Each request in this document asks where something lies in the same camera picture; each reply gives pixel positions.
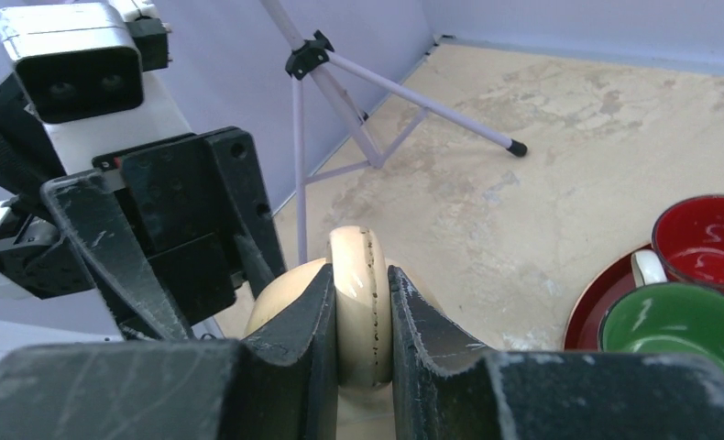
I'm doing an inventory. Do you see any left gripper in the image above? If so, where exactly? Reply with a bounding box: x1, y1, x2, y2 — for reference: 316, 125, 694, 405
40, 126, 286, 340

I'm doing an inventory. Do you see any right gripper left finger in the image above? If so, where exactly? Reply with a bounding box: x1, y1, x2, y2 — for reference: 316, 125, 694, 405
240, 264, 338, 439

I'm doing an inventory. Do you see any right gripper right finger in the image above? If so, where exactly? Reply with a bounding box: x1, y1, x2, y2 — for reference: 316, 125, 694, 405
388, 265, 501, 439

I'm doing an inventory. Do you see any cream teapot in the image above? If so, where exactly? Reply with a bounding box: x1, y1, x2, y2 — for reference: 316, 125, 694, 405
243, 225, 451, 440

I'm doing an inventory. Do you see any red round tray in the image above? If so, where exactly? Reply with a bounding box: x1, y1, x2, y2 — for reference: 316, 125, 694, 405
563, 243, 653, 351

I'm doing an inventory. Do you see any large white cat mug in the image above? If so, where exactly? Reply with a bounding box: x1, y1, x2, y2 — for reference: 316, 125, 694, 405
597, 282, 724, 372

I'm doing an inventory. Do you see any red glossy mug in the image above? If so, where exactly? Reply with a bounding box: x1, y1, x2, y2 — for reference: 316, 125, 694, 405
631, 194, 724, 293

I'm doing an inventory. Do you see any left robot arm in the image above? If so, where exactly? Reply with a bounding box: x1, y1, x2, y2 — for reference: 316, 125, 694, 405
0, 1, 285, 340

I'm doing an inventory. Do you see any tripod stand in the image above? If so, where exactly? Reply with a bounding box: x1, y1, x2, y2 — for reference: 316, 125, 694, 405
261, 1, 528, 264

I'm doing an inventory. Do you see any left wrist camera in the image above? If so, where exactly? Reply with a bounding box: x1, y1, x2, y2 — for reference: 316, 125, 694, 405
0, 1, 169, 124

